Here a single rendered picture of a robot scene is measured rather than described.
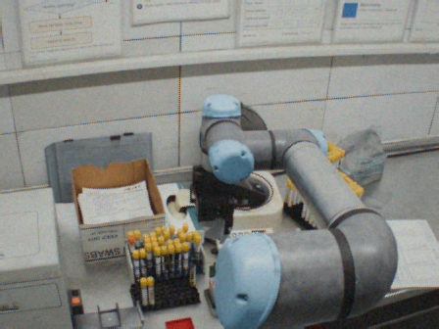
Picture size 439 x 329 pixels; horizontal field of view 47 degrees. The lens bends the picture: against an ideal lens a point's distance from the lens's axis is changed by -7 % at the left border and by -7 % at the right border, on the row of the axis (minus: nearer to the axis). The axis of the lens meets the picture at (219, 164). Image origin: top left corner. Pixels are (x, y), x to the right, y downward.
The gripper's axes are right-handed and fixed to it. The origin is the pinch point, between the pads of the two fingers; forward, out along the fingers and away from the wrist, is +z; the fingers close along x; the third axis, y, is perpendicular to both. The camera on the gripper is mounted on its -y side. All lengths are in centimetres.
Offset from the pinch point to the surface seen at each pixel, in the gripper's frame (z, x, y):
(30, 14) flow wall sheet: -40, -56, 40
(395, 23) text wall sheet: -30, -56, -78
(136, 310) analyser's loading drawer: 19.7, 0.8, 21.7
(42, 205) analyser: -6.3, -13.1, 40.4
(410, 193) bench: 24, -30, -81
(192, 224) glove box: 16.8, -25.3, 0.4
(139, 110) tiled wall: -5, -57, 9
